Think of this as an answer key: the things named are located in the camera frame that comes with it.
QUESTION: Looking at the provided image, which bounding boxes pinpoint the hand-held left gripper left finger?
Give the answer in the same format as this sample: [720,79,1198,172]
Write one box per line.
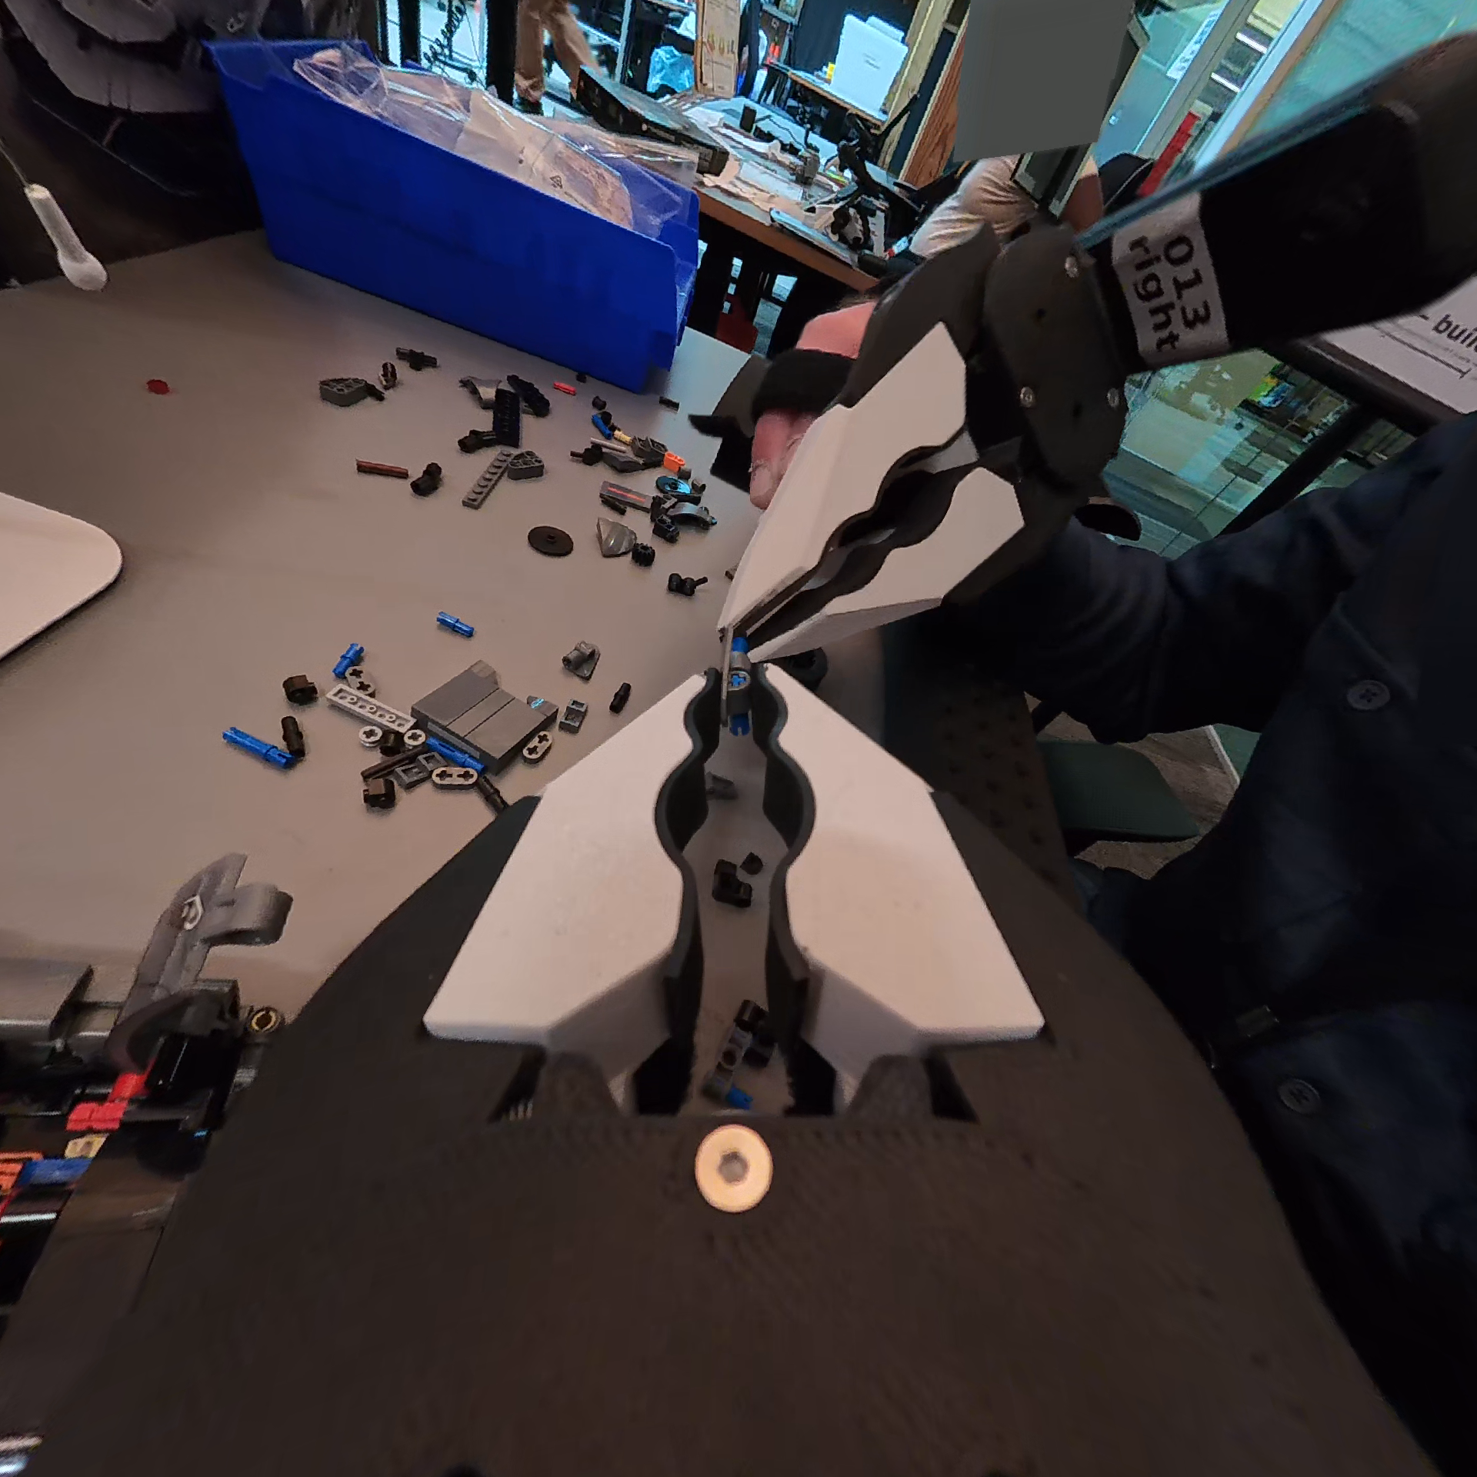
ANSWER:
[424,678,741,1114]

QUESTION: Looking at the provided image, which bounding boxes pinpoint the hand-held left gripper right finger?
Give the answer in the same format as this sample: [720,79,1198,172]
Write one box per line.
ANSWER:
[751,666,1047,1114]

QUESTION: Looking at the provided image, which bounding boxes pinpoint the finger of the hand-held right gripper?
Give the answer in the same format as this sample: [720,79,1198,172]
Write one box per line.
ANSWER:
[748,467,1029,666]
[721,323,976,634]

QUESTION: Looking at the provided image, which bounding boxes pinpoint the grey curved lego panel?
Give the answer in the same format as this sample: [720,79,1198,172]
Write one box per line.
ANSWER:
[718,627,758,740]

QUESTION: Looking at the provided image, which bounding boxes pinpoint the lego car model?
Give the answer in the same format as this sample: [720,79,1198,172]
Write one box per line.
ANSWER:
[0,854,296,1304]

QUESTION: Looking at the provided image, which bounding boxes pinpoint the person's right forearm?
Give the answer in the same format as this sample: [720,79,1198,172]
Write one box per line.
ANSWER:
[1015,415,1477,750]

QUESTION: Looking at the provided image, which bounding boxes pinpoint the scattered loose lego pieces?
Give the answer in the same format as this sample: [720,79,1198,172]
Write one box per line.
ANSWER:
[145,344,832,1114]

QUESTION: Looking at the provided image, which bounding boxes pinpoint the lego set box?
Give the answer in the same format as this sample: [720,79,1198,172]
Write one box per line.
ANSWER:
[0,0,389,290]

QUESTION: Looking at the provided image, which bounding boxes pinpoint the person's right hand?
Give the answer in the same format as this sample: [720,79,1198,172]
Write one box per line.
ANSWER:
[748,306,880,511]

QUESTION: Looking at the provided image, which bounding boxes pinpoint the black perforated board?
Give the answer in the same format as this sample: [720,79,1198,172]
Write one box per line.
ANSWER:
[883,622,1087,912]

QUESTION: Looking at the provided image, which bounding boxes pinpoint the wooden work table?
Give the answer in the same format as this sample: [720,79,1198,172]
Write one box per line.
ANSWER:
[577,63,913,290]

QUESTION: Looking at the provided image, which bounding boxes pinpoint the framed printed sign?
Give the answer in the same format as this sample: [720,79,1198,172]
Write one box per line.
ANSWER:
[1339,276,1477,416]

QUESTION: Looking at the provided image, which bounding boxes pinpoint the person's dark clothing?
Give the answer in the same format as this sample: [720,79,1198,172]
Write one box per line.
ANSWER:
[1085,437,1477,1477]

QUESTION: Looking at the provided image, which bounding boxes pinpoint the clear plastic bags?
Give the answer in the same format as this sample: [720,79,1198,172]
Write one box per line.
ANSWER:
[294,45,695,237]

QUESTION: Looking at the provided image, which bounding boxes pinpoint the blue storage bin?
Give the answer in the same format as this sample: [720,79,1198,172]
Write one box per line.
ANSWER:
[206,40,702,393]

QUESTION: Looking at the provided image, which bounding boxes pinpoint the white book stand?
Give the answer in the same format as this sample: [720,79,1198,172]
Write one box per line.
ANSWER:
[0,490,125,664]

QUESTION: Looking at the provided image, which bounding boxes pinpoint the narrow wooden post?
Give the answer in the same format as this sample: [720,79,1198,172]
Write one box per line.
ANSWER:
[894,0,971,191]

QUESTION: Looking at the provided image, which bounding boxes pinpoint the thin wire with white tip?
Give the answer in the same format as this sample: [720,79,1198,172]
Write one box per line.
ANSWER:
[0,138,110,291]

